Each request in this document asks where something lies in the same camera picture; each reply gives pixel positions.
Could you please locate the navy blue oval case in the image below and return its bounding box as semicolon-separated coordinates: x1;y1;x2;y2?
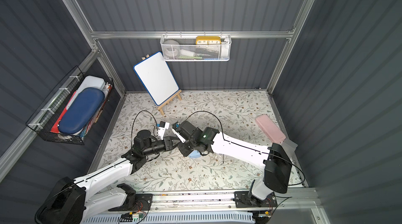
58;88;105;135

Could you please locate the grey tape roll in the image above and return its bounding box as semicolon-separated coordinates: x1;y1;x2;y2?
161;40;181;59

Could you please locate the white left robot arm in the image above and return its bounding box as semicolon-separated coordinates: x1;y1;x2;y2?
34;130;182;224

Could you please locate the white wire wall basket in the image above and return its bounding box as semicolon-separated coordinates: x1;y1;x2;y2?
160;34;232;62

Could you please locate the blue framed whiteboard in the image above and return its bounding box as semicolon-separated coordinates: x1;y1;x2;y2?
132;51;180;107

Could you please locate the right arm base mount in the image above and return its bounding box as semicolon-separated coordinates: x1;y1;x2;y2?
233;191;277;209

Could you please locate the light blue alarm clock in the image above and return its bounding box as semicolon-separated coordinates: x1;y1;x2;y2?
187;150;201;159

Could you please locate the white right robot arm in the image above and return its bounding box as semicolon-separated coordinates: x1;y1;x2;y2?
172;121;293;201

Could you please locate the wooden easel stand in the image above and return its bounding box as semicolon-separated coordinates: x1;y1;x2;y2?
141;53;183;116

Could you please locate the yellow alarm clock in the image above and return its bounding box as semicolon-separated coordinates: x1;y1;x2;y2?
195;36;222;46

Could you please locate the pink rectangular case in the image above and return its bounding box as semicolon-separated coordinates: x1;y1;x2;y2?
255;115;286;144

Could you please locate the black wire side basket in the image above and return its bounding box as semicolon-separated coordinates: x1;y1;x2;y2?
26;66;114;145

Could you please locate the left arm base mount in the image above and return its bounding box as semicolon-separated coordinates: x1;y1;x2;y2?
108;194;153;211

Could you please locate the white plastic tray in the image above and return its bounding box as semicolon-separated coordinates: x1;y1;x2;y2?
66;75;106;110

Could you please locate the grey translucent box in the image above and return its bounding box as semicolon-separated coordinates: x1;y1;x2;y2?
281;138;298;158

